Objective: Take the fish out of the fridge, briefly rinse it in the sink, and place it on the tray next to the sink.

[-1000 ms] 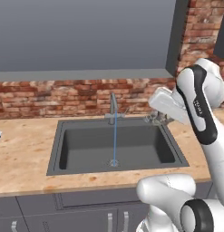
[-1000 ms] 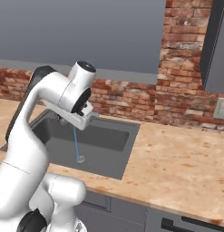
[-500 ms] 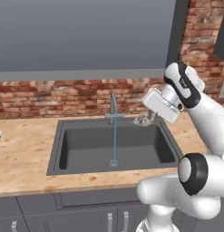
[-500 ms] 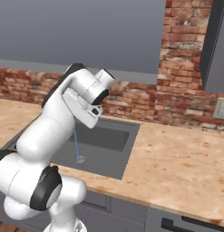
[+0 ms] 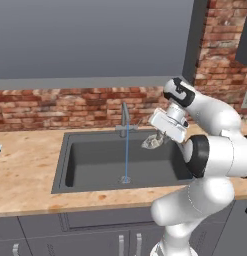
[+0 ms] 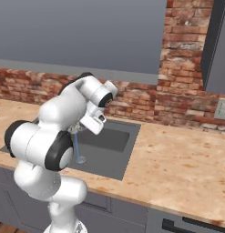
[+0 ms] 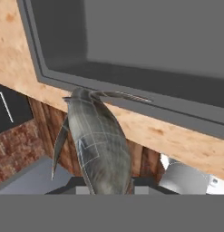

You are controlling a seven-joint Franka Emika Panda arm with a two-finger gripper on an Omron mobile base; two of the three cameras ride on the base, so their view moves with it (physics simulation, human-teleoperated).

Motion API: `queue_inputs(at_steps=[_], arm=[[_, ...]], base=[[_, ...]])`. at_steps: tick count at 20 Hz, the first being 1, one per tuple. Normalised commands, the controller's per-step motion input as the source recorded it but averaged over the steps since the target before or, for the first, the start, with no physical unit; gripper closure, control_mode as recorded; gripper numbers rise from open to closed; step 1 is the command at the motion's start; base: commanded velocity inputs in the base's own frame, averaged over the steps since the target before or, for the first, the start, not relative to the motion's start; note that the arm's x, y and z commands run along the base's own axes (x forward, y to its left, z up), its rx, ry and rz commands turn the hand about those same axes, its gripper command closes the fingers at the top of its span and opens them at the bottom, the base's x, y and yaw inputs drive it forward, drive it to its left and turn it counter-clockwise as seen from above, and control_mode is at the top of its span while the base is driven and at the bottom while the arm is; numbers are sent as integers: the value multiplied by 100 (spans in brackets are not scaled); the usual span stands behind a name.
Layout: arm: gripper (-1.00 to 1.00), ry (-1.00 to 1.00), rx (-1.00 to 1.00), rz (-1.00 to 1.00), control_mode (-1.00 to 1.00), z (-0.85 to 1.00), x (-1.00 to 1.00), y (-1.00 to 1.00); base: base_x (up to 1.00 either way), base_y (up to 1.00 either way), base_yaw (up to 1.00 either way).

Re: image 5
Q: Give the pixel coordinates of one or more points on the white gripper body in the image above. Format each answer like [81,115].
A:
[168,128]

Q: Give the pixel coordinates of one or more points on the grey metal tap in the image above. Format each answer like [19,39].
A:
[123,116]

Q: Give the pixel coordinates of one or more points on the grey false drawer panel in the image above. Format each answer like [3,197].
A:
[108,220]

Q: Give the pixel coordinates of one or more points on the dark grey wall cupboard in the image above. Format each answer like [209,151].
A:
[245,30]

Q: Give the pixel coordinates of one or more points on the dark grey dishwasher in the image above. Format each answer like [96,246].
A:
[236,233]

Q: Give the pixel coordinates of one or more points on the dark grey sink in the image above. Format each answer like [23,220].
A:
[95,163]

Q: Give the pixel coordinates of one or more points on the grey cupboard door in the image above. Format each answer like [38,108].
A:
[8,248]
[78,245]
[150,243]

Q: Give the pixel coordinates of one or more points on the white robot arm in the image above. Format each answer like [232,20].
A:
[208,200]

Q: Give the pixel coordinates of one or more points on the grey fish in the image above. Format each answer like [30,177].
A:
[151,142]

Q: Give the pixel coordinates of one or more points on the grey drawer front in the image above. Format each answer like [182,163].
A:
[8,228]

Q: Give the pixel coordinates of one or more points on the blue water stream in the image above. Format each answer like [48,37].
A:
[126,153]

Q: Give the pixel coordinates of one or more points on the grey wall cupboard run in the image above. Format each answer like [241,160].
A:
[95,36]

